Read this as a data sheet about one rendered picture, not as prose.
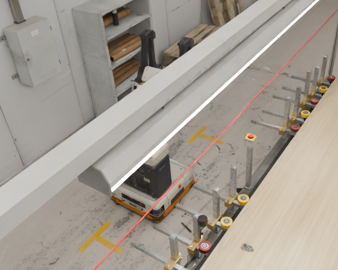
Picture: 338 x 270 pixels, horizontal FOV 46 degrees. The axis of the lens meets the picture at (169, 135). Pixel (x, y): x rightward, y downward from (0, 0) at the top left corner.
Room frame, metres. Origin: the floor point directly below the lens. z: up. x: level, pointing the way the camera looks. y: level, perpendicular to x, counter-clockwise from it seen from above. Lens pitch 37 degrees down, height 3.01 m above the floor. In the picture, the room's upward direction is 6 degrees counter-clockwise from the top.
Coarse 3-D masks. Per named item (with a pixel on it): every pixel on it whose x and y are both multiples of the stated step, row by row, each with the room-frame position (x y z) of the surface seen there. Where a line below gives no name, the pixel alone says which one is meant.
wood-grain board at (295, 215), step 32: (320, 128) 2.72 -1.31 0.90; (288, 160) 2.35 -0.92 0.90; (320, 160) 2.31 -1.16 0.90; (256, 192) 2.04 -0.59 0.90; (288, 192) 2.01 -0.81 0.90; (320, 192) 1.98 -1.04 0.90; (256, 224) 1.75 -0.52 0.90; (288, 224) 1.72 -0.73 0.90; (320, 224) 1.69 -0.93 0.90; (224, 256) 1.52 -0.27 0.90; (256, 256) 1.50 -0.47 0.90; (288, 256) 1.48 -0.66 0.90; (320, 256) 1.46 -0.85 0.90
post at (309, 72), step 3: (309, 72) 3.25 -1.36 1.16; (306, 75) 3.26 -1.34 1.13; (309, 75) 3.24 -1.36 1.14; (306, 78) 3.26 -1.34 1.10; (309, 78) 3.24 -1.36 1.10; (306, 81) 3.25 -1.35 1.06; (309, 81) 3.24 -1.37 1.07; (306, 84) 3.25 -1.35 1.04; (309, 84) 3.25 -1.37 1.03; (306, 87) 3.25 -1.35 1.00; (309, 87) 3.26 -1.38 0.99; (306, 90) 3.25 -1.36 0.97; (306, 93) 3.24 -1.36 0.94; (306, 96) 3.24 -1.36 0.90; (303, 99) 3.26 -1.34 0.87; (306, 99) 3.24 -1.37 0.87
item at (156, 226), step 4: (156, 224) 1.87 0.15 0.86; (156, 228) 1.84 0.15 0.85; (160, 228) 1.83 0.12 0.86; (164, 228) 1.83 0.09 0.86; (164, 232) 1.80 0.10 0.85; (168, 232) 1.78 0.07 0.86; (172, 232) 1.78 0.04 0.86; (180, 236) 1.74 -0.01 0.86; (180, 240) 1.71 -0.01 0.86; (184, 240) 1.71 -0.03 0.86; (188, 240) 1.71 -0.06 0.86; (188, 244) 1.68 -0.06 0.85; (196, 248) 1.64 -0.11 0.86; (200, 252) 1.62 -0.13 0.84
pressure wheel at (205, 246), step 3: (201, 243) 1.63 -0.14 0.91; (204, 243) 1.63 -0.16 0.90; (207, 243) 1.63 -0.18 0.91; (201, 246) 1.61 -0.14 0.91; (204, 246) 1.61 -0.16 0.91; (207, 246) 1.61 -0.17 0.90; (210, 246) 1.60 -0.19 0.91; (201, 249) 1.59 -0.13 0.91; (204, 249) 1.58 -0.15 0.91; (207, 249) 1.58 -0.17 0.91; (210, 249) 1.59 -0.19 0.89; (201, 252) 1.58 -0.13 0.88; (204, 252) 1.58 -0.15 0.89; (207, 252) 1.58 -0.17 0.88; (204, 255) 1.61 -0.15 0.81
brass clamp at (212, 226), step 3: (219, 216) 1.88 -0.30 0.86; (222, 216) 1.90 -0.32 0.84; (210, 219) 1.87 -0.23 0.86; (213, 219) 1.87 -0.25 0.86; (216, 219) 1.86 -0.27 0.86; (219, 219) 1.88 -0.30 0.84; (213, 222) 1.84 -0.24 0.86; (216, 222) 1.84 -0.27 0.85; (207, 225) 1.83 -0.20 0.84; (210, 225) 1.82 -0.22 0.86; (213, 225) 1.81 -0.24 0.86; (210, 228) 1.82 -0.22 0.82; (213, 228) 1.81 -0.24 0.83
